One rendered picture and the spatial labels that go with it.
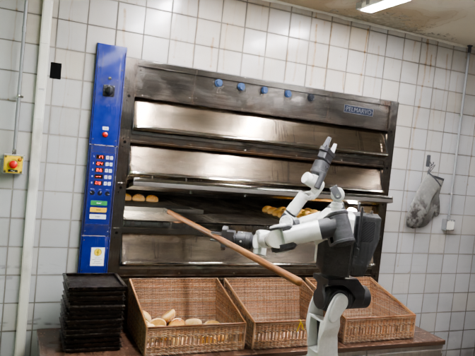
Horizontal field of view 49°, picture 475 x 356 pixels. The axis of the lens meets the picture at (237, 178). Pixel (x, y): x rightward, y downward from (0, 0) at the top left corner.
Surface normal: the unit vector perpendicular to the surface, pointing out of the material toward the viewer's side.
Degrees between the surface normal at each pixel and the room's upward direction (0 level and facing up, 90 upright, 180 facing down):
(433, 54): 90
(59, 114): 90
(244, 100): 90
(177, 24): 90
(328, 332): 114
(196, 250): 70
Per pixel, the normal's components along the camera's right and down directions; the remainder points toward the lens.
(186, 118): 0.41, -0.25
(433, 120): 0.40, 0.09
